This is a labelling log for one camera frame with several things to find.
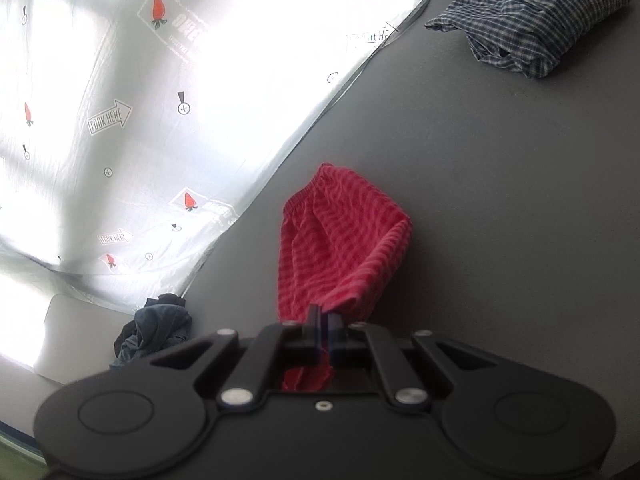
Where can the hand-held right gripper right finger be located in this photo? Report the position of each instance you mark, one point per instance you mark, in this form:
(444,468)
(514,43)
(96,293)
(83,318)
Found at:
(372,360)

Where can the white board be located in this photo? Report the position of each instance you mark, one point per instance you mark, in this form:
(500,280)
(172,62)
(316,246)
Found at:
(75,337)

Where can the red checked shorts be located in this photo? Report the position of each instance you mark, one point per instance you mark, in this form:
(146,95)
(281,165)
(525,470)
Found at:
(340,240)

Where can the dark denim jeans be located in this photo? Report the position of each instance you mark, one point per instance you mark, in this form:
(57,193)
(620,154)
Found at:
(152,327)

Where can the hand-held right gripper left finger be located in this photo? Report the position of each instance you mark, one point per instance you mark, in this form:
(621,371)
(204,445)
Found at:
(280,360)

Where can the printed white sheet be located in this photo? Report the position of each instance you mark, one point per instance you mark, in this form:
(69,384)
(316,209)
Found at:
(165,125)

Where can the folded blue plaid shorts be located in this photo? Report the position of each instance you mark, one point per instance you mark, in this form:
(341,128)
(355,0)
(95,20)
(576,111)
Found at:
(530,25)

